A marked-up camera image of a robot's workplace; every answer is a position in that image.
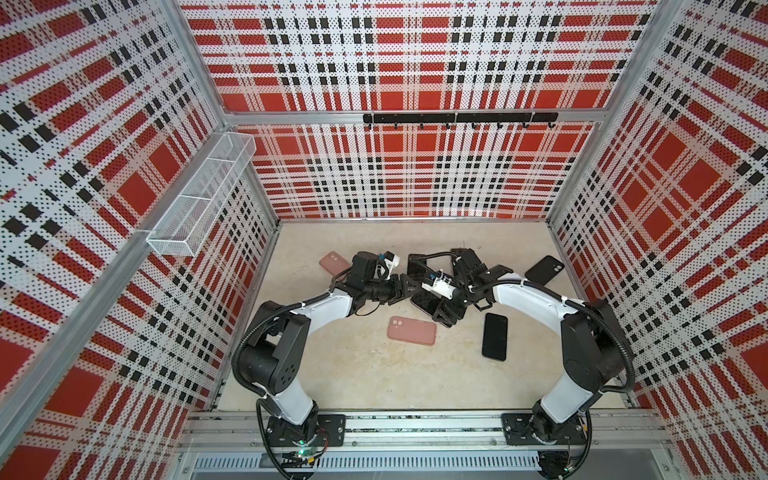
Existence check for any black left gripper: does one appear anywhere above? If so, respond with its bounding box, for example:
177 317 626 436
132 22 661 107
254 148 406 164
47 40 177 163
363 273 421 304

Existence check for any pink phone case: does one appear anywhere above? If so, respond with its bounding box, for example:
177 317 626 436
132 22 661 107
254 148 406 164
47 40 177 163
387 316 437 346
319 251 351 277

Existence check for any black phone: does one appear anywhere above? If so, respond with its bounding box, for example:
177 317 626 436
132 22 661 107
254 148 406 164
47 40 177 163
481 313 508 362
411 290 457 328
407 254 433 284

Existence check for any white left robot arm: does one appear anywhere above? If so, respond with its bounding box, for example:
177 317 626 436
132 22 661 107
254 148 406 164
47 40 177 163
231 274 419 445

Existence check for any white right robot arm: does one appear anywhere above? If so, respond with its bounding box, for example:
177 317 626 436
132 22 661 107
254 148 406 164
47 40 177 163
407 248 636 445

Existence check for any black phone case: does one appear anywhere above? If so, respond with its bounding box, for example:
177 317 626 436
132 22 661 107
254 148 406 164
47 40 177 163
525 255 565 286

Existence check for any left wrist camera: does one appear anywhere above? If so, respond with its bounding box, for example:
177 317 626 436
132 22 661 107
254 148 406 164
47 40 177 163
347 251 400 282

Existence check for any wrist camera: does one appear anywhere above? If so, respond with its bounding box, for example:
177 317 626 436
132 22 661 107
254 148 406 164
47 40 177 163
347 251 400 282
450 248 488 285

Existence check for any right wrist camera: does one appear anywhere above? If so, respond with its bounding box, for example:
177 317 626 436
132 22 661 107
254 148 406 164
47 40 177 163
450 248 488 285

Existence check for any black hook rail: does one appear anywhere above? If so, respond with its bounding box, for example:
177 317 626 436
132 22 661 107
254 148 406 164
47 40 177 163
362 112 559 127

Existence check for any white wire mesh basket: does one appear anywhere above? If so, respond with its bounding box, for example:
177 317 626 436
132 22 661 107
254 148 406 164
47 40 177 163
147 132 255 257

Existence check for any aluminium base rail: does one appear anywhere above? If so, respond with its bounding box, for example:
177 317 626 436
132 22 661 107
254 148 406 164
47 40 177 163
179 409 673 480

